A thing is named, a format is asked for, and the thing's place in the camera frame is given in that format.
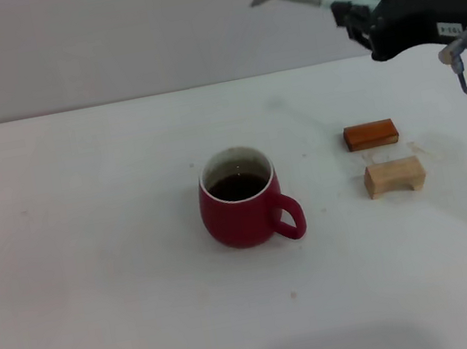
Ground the dark brown wooden block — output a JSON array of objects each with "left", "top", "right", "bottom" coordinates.
[{"left": 341, "top": 117, "right": 402, "bottom": 155}]

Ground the light wooden notched block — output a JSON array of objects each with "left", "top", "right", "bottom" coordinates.
[{"left": 360, "top": 153, "right": 429, "bottom": 201}]

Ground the red ceramic cup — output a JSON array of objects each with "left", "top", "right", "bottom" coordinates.
[{"left": 190, "top": 136, "right": 310, "bottom": 256}]

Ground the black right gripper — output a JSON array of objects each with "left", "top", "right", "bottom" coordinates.
[{"left": 328, "top": 0, "right": 467, "bottom": 78}]

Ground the dark coffee liquid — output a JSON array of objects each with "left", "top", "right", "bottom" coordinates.
[{"left": 205, "top": 168, "right": 273, "bottom": 207}]

